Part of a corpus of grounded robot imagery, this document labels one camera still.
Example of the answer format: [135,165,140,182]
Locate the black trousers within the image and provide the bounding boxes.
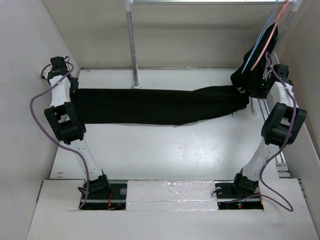
[70,85,250,126]

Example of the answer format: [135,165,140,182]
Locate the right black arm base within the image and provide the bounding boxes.
[211,182,264,210]

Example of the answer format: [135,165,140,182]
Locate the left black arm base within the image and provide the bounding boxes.
[80,180,128,211]

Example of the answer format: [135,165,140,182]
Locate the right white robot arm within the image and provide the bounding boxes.
[231,64,307,197]

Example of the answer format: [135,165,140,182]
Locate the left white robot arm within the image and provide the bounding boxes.
[44,56,112,199]

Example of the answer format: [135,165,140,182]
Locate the black garment on hanger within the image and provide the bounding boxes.
[230,23,280,95]

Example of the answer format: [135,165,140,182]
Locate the pink clothes hanger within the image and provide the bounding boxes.
[245,0,290,71]

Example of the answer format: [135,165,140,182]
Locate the blue clothes hanger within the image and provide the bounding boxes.
[241,0,278,74]

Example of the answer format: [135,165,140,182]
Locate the silver clothes rack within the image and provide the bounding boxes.
[122,0,305,116]

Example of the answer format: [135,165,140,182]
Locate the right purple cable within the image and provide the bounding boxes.
[258,51,298,213]

